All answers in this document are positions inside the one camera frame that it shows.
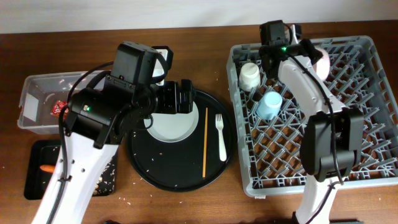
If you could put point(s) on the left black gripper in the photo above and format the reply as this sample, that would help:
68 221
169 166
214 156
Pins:
173 104

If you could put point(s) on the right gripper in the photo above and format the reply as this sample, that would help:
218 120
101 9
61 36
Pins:
312 53

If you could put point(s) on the wooden chopstick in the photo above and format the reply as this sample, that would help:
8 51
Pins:
205 144

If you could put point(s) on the cream white cup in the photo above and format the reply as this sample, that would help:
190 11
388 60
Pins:
249 77

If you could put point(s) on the grey round plate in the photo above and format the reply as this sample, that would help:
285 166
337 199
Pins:
171 128

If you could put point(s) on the light blue cup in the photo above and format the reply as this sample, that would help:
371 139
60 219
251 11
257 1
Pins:
269 105

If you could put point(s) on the white plastic fork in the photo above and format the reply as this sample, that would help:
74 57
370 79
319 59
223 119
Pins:
219 126

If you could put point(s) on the orange carrot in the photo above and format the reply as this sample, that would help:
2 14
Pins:
47 168

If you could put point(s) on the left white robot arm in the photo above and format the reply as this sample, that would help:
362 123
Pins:
95 120

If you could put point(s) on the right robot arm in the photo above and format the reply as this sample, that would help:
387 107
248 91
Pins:
331 145

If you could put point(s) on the grey dishwasher rack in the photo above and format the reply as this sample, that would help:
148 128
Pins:
269 149

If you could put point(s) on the clear plastic waste bin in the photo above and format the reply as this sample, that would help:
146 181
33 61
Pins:
39 94

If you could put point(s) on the round black tray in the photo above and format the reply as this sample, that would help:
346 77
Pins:
177 166

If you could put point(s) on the red snack wrapper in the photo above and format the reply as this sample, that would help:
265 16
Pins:
58 106

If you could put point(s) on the food leftovers pile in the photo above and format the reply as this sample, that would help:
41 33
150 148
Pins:
106 183

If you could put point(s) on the black rectangular tray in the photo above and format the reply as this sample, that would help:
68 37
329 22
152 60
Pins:
42 152

